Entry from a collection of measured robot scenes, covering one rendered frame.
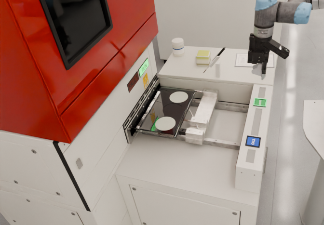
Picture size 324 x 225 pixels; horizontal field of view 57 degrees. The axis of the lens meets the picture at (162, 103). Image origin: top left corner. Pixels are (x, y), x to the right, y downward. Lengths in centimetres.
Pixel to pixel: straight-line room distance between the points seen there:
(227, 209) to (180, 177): 23
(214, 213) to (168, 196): 21
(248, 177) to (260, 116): 31
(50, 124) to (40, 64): 21
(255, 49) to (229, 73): 40
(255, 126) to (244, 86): 32
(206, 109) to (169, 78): 30
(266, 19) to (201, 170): 67
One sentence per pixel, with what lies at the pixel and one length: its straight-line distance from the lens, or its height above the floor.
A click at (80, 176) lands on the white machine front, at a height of 102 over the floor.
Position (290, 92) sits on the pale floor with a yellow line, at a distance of 319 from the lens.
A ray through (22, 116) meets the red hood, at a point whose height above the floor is 131.
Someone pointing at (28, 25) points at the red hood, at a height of 162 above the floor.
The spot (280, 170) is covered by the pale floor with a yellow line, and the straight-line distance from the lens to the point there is 245.
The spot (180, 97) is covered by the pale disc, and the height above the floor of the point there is 90.
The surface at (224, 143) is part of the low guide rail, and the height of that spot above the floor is 85.
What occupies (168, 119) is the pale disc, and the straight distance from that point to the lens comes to 148.
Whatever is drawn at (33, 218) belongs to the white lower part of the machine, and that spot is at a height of 58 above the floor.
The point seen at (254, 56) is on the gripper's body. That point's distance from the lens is 130.
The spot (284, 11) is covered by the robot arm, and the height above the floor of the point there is 142.
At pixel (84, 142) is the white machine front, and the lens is 115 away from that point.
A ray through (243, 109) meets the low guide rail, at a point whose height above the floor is 84.
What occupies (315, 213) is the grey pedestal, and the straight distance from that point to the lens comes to 206.
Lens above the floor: 187
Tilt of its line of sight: 38 degrees down
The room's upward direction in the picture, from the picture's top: 9 degrees counter-clockwise
